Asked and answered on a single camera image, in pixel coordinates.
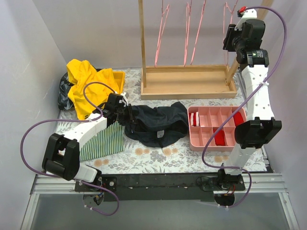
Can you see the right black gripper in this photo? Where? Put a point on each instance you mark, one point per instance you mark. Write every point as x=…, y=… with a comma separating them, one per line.
x=229, y=37

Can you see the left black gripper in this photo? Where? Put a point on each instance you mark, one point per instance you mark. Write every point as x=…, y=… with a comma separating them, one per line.
x=130, y=113

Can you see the pink hanger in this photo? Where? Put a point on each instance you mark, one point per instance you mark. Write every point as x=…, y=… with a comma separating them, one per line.
x=164, y=16
x=198, y=32
x=228, y=13
x=188, y=14

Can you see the dark navy shorts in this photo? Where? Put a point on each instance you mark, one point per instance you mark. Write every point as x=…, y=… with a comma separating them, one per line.
x=158, y=127

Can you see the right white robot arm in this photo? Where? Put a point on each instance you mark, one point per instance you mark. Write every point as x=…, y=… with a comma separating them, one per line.
x=260, y=125

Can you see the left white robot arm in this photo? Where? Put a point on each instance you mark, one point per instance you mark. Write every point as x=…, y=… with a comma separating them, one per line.
x=62, y=155

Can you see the wooden hanger rack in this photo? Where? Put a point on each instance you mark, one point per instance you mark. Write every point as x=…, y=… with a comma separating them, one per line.
x=186, y=81

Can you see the yellow plastic bin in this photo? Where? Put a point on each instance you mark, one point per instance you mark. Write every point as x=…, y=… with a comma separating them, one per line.
x=119, y=77

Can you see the green white striped cloth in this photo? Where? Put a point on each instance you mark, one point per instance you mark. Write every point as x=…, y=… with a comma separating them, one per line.
x=107, y=142

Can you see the yellow shirt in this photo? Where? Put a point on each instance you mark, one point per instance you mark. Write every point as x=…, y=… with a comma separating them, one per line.
x=85, y=83

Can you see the dark patterned garment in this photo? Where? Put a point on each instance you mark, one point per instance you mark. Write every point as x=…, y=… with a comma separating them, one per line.
x=64, y=102

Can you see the red white folded cloth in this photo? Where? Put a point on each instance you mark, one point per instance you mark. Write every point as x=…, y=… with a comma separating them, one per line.
x=194, y=119

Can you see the pink divided tray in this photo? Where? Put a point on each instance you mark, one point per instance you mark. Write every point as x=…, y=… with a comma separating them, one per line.
x=211, y=117

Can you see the red folded cloth right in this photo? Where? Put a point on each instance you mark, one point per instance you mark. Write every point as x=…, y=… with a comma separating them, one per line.
x=239, y=118

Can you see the red folded cloth middle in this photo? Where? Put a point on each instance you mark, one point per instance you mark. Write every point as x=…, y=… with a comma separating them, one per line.
x=220, y=138

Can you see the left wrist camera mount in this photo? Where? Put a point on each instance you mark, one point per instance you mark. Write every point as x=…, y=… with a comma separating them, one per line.
x=123, y=99

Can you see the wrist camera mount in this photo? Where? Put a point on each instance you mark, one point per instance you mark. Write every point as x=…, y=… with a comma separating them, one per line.
x=245, y=14
x=123, y=99

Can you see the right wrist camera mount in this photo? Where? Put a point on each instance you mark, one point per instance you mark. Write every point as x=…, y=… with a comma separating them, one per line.
x=245, y=14

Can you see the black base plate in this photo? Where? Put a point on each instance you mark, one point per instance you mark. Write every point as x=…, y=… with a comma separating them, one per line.
x=170, y=186

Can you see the aluminium frame rail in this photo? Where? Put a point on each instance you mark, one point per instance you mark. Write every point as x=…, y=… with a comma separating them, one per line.
x=261, y=183

